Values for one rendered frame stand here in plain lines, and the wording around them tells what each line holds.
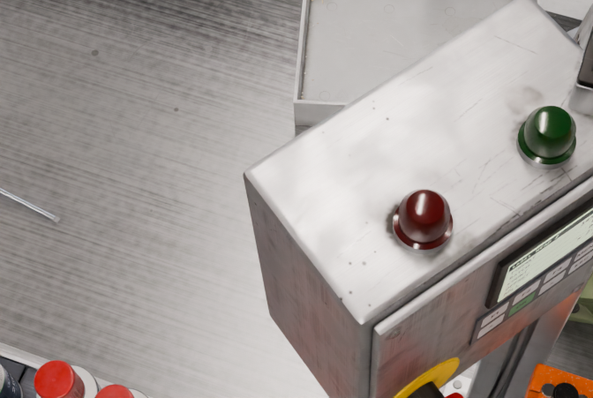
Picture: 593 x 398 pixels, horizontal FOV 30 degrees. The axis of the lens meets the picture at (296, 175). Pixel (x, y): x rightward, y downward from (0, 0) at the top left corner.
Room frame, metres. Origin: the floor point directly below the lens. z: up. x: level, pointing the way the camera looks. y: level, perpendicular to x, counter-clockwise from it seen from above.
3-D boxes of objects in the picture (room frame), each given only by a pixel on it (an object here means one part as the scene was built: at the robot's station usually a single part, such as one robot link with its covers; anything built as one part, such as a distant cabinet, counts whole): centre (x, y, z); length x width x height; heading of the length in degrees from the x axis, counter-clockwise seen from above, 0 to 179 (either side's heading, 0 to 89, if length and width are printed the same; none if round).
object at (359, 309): (0.23, -0.07, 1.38); 0.17 x 0.10 x 0.19; 120
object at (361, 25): (0.70, -0.15, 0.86); 0.27 x 0.20 x 0.05; 81
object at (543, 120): (0.23, -0.11, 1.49); 0.03 x 0.03 x 0.02
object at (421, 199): (0.20, -0.05, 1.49); 0.03 x 0.03 x 0.02
